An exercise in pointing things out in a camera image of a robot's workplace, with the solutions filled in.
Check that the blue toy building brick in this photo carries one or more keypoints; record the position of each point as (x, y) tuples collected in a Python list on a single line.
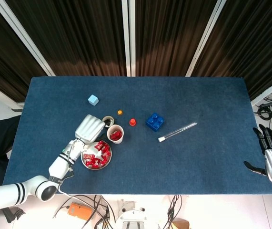
[(155, 122)]

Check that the dark brown pleated curtain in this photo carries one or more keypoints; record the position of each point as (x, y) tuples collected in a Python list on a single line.
[(169, 35), (2, 59), (257, 47), (78, 35)]

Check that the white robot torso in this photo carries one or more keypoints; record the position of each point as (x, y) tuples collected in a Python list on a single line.
[(131, 220)]

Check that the small metal tin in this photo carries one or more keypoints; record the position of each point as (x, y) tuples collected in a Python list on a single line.
[(110, 118)]

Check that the small red cap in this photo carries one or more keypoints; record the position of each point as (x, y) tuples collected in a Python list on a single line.
[(132, 122)]

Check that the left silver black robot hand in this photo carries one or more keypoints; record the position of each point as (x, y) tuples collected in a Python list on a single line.
[(89, 128)]

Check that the clear test tube white stopper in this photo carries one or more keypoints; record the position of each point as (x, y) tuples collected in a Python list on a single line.
[(177, 132)]

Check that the orange device box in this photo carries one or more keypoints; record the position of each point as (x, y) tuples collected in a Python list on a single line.
[(79, 211)]

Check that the light blue cube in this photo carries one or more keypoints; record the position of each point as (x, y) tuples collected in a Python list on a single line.
[(93, 100)]

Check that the brown wooden object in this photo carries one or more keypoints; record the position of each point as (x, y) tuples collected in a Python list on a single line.
[(180, 224)]

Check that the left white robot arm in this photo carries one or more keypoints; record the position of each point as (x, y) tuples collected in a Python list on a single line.
[(57, 168)]

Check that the blue felt table cover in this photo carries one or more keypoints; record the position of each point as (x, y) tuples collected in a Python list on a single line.
[(174, 167)]

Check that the metal bowl of red candies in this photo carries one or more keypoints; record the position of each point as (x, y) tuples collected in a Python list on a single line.
[(95, 152)]

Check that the black stand leg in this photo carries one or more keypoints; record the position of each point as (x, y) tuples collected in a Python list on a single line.
[(14, 214)]

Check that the small orange cap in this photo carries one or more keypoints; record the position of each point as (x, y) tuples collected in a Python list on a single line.
[(120, 112)]

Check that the white paper cup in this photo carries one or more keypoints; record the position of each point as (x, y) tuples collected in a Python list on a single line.
[(117, 142)]

